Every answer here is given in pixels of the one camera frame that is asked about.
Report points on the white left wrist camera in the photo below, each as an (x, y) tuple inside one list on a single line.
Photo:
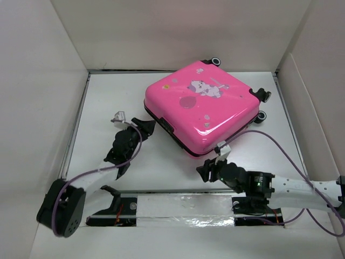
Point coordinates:
[(119, 117)]

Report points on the pink hard-shell suitcase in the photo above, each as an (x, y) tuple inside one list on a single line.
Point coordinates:
[(201, 105)]

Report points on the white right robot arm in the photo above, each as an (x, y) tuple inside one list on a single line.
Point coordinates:
[(267, 189)]

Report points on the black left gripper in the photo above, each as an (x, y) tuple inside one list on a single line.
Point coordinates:
[(145, 127)]

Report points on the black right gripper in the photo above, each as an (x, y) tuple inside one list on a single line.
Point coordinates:
[(209, 165)]

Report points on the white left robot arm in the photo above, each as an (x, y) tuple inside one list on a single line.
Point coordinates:
[(63, 205)]

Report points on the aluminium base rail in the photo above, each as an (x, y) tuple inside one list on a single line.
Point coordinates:
[(181, 210)]

